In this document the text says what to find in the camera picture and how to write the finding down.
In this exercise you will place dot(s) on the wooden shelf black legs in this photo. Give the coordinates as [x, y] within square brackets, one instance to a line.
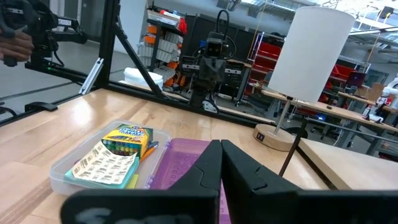
[348, 161]

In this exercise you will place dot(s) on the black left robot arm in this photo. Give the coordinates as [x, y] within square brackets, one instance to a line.
[202, 96]

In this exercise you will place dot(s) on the rack with orange white bins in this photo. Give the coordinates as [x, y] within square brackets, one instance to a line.
[164, 46]

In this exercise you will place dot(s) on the yellow highlighter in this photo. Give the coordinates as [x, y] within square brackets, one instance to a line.
[133, 182]

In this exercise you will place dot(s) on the person's hand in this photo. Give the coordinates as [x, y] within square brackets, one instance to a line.
[15, 46]

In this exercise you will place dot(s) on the black table clamp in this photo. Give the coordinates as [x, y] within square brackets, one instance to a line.
[40, 106]

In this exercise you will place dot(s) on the black aluminium table frame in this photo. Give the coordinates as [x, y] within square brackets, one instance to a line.
[107, 46]

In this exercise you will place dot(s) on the clear pencil case purple lid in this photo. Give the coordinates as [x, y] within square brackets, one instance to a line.
[183, 161]

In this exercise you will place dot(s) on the orange pencil dark tip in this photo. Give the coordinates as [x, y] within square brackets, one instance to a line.
[149, 151]

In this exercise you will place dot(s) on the long wooden background table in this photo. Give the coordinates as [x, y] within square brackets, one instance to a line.
[342, 112]

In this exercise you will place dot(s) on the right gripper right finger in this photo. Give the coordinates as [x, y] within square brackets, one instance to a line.
[295, 208]

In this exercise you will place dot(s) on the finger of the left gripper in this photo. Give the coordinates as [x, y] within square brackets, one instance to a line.
[206, 70]
[219, 70]

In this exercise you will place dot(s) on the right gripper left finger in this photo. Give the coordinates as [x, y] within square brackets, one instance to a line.
[155, 205]

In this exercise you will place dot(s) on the white humanoid robot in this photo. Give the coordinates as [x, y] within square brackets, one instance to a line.
[388, 90]

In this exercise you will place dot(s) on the red tool cabinet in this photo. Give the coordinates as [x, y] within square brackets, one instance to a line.
[269, 53]

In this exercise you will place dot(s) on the yellow green crayon box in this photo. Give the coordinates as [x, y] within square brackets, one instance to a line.
[127, 140]

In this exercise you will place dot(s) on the white shade wooden base lamp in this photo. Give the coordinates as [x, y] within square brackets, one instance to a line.
[311, 53]

